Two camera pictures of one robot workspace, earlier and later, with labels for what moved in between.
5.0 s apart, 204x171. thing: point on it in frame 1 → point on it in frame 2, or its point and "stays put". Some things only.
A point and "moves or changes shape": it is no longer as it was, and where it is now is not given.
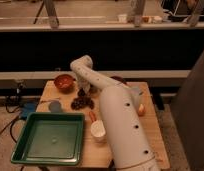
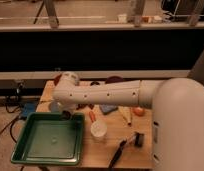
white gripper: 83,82 → 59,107
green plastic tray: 50,138 stays put
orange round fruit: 142,109 stays put
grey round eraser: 55,106 moves or changes shape
